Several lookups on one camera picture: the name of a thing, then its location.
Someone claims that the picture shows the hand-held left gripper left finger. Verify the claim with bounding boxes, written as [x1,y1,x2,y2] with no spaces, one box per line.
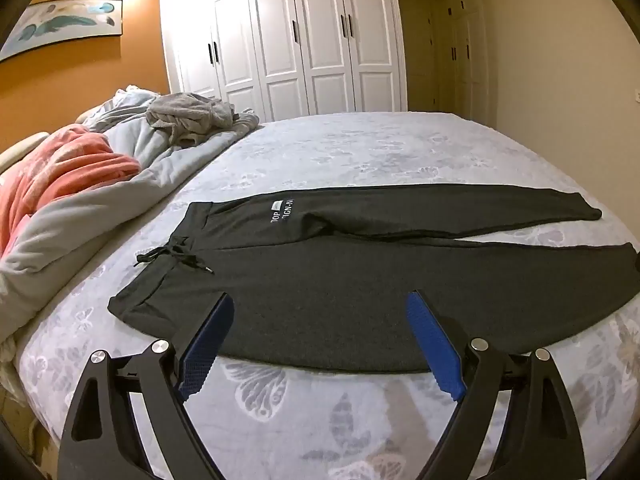
[57,291,236,480]

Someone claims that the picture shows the beige padded headboard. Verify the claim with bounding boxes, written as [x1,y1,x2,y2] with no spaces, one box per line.
[0,132,49,172]

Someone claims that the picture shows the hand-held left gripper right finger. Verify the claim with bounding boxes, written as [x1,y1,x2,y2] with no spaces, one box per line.
[406,290,586,480]

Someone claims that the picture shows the cream hallway closet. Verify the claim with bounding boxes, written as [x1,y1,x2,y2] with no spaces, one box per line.
[430,0,491,121]

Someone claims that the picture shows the crumpled grey garment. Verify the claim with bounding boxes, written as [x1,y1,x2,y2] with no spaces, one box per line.
[145,92,236,147]

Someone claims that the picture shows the white panelled wardrobe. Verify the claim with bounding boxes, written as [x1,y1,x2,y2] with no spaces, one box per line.
[167,0,408,123]

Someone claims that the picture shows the framed feather picture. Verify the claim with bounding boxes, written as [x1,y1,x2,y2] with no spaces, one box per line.
[0,0,124,63]

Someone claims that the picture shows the bed with butterfly sheet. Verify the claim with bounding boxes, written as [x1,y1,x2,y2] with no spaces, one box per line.
[0,112,640,480]

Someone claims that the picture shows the light grey quilt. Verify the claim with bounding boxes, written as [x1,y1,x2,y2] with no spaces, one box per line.
[0,87,261,346]

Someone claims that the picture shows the dark grey drawstring pants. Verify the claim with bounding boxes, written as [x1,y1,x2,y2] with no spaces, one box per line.
[107,183,640,375]

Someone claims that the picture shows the orange blanket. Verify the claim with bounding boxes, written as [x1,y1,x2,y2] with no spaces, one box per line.
[0,122,141,256]

